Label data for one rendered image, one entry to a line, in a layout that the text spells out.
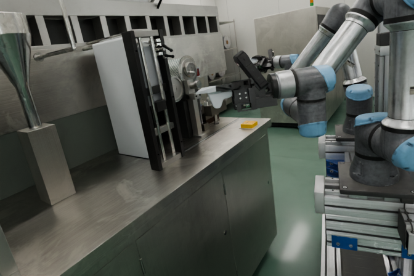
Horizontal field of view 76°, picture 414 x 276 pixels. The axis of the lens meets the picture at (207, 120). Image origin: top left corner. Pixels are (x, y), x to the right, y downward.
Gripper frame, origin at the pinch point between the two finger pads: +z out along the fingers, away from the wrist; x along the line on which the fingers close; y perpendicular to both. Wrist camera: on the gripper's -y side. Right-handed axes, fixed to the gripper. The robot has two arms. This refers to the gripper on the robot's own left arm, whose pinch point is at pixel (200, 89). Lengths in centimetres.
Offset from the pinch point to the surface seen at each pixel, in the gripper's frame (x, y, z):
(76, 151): 52, 20, 63
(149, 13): 94, -48, 24
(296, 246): 91, 112, -46
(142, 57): 29.2, -14.9, 19.8
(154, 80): 36.2, -6.3, 17.7
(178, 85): 63, -3, 11
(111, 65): 47, -16, 37
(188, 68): 64, -11, 5
